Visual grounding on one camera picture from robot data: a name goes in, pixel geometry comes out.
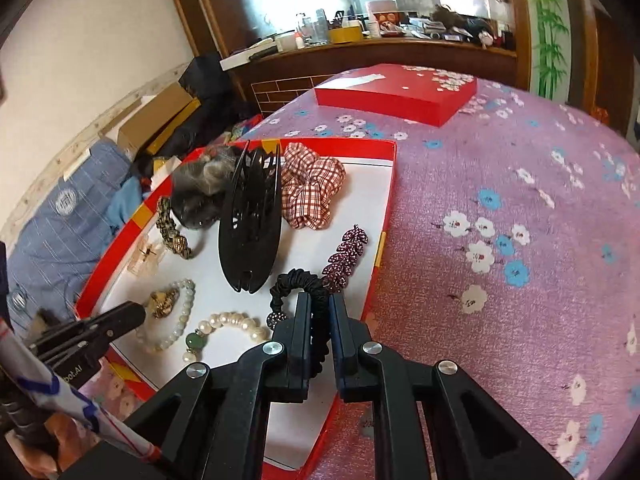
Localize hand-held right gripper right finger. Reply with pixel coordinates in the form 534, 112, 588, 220
329, 292, 576, 480

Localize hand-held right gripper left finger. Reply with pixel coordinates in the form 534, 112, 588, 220
122, 291, 315, 480

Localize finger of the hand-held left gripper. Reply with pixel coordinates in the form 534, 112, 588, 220
27, 301, 147, 361

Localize black scrunchie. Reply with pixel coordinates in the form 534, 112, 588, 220
269, 268, 333, 378

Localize white pearl bracelet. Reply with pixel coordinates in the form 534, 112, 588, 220
182, 311, 273, 366

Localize purple leaf hair clip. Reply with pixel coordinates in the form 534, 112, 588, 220
320, 225, 372, 292

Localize leopard print scrunchie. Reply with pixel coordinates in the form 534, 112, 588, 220
155, 196, 193, 260

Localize black hair claw clip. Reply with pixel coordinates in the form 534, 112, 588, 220
217, 141, 283, 295

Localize red box with white inside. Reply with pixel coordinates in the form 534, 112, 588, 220
75, 136, 398, 471

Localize gold ornament charm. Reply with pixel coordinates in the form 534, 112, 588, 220
147, 290, 178, 320

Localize clear dragonfly hair clip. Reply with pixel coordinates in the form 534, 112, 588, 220
127, 234, 167, 277

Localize blue plaid cloth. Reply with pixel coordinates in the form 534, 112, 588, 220
0, 140, 146, 331

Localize red plaid scrunchie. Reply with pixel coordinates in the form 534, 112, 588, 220
280, 142, 347, 231

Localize grey hair bun piece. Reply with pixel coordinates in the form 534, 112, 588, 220
170, 146, 246, 231

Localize pink floral tablecloth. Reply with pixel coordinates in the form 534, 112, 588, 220
230, 65, 640, 480

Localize brown cardboard box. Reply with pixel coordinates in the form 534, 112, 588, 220
117, 82, 201, 156

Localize black bag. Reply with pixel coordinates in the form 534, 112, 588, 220
177, 52, 251, 146

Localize flat red box lid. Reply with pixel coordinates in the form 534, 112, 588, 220
314, 63, 478, 127

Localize wooden counter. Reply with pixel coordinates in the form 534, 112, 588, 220
220, 35, 521, 118

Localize white flat box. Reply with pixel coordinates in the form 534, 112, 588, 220
219, 45, 278, 71

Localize yellow box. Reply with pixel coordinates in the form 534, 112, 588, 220
327, 25, 363, 45

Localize assorted bottles and cosmetics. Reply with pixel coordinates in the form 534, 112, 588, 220
272, 0, 518, 51

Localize bamboo painted glass panel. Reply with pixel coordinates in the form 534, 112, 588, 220
520, 0, 576, 101

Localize pale jade bead bracelet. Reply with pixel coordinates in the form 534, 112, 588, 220
135, 279, 197, 353

